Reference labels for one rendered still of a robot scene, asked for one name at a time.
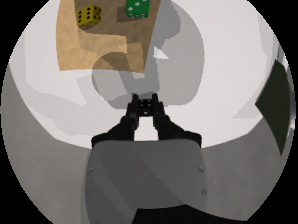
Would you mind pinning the tan square mat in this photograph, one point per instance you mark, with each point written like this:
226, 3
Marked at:
116, 43

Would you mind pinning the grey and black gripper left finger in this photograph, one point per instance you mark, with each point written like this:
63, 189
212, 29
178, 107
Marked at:
125, 129

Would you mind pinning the green die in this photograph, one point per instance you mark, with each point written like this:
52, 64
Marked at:
137, 8

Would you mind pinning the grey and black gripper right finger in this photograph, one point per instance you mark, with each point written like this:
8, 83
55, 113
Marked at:
167, 129

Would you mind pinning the black die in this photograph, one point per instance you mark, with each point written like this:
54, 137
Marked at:
145, 108

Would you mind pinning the yellow die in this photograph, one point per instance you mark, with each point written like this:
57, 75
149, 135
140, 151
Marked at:
88, 15

